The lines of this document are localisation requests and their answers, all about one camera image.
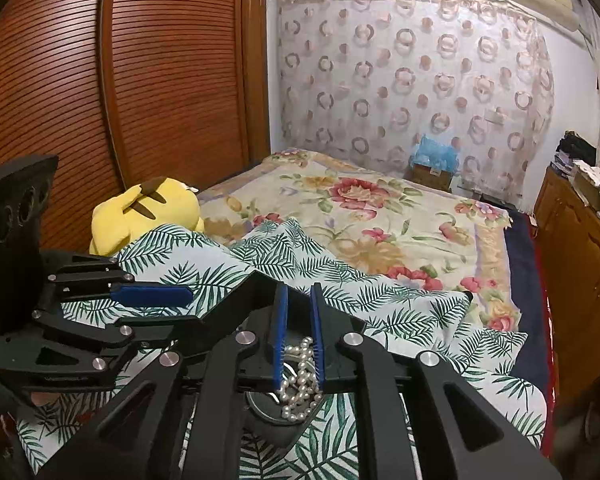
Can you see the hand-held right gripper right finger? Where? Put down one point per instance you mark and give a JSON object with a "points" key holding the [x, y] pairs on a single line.
{"points": [[316, 330]]}

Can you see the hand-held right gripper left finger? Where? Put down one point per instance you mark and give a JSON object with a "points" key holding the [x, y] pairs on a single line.
{"points": [[280, 330]]}

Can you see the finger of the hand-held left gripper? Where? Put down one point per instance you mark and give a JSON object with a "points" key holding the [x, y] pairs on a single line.
{"points": [[130, 331], [150, 295]]}

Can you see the black jewelry box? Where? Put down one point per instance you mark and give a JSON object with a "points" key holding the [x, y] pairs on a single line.
{"points": [[250, 296]]}

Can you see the leaf print blanket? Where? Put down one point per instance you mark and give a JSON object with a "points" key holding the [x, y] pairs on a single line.
{"points": [[205, 260]]}

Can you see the yellow plush toy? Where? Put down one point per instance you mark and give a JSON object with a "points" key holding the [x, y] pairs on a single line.
{"points": [[120, 210]]}

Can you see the floral bed sheet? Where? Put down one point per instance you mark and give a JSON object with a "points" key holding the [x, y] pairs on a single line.
{"points": [[380, 220]]}

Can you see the brown cardboard box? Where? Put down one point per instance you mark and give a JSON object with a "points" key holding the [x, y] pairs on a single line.
{"points": [[430, 177]]}

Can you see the blue plastic bag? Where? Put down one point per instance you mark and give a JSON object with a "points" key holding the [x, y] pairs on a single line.
{"points": [[435, 152]]}

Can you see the dark blue mattress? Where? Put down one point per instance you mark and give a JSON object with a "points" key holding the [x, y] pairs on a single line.
{"points": [[525, 280]]}

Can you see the brown slatted wooden wardrobe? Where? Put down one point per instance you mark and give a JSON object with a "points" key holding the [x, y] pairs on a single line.
{"points": [[180, 60]]}

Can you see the red bed skirt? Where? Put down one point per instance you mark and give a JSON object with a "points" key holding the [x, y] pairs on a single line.
{"points": [[547, 320]]}

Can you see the circle pattern sheer curtain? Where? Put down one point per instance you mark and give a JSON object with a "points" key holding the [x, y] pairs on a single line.
{"points": [[380, 85]]}

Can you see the brown wooden cabinet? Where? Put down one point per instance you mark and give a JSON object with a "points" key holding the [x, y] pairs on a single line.
{"points": [[580, 260]]}

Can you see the dark folded clothes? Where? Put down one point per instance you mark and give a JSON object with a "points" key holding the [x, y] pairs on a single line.
{"points": [[575, 152]]}

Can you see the white patterned cloth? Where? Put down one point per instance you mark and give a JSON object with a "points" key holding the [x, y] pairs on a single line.
{"points": [[597, 176]]}

